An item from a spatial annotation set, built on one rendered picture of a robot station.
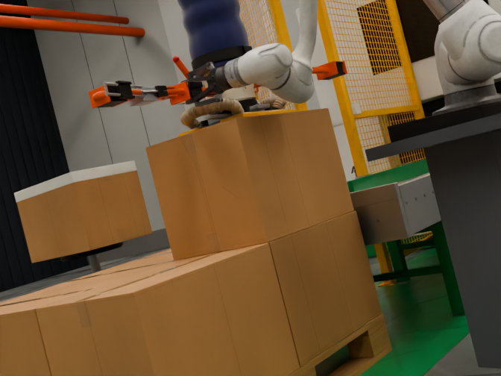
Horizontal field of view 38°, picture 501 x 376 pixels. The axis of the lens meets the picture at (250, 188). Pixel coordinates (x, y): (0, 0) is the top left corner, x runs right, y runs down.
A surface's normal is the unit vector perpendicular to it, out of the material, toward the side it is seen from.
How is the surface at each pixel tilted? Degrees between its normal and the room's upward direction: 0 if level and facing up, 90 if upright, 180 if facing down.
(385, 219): 90
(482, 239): 90
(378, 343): 90
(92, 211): 90
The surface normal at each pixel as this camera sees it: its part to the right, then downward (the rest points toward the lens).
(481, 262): -0.77, 0.19
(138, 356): -0.57, 0.14
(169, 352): 0.78, -0.20
